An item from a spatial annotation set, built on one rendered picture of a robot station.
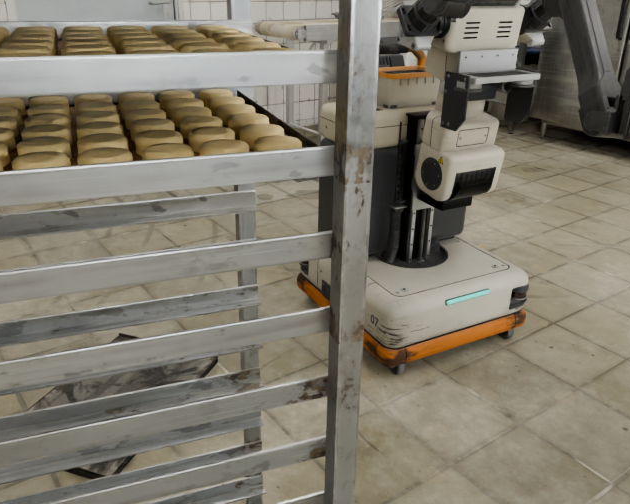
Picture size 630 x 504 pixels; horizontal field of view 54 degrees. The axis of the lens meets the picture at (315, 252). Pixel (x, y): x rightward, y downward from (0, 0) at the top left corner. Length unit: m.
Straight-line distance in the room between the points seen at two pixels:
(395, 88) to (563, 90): 3.32
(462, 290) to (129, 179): 1.66
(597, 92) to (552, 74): 4.14
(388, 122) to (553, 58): 3.42
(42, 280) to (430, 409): 1.55
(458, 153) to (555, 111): 3.50
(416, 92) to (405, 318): 0.77
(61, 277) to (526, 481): 1.46
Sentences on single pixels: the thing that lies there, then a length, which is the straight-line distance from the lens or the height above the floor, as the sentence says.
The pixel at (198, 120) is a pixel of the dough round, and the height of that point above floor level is 1.06.
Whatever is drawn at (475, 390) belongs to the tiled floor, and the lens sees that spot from 2.11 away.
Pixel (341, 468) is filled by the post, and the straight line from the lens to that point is 0.78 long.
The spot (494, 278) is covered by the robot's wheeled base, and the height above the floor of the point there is 0.27.
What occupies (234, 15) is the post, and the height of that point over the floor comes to 1.16.
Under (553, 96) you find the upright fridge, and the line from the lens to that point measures 5.41.
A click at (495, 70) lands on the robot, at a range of 1.96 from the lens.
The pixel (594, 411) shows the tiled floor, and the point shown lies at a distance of 2.15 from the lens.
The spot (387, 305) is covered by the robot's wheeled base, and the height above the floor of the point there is 0.27.
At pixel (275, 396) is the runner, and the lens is 0.72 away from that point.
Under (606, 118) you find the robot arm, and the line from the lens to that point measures 1.24.
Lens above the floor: 1.22
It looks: 24 degrees down
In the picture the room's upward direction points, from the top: 1 degrees clockwise
